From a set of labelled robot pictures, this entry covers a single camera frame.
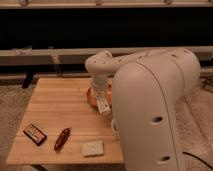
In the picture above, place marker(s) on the black orange small box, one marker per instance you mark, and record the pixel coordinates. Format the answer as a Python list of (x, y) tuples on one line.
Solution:
[(35, 134)]

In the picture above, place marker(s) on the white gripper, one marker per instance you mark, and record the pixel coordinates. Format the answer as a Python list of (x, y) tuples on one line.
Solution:
[(99, 93)]

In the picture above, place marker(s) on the grey cup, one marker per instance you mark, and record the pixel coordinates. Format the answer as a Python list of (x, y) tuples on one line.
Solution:
[(113, 126)]

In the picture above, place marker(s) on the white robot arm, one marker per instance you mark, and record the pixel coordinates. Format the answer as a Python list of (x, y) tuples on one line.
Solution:
[(141, 91)]

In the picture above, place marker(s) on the orange ceramic bowl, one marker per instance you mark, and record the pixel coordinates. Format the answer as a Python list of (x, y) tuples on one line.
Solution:
[(92, 99)]

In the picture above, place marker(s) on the brown bottle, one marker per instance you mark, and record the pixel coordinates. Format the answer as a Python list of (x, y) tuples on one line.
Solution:
[(61, 140)]

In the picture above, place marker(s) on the wooden table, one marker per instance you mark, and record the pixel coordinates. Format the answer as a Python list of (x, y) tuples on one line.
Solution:
[(56, 104)]

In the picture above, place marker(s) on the beige sponge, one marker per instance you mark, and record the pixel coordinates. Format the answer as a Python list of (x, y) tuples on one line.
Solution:
[(93, 148)]

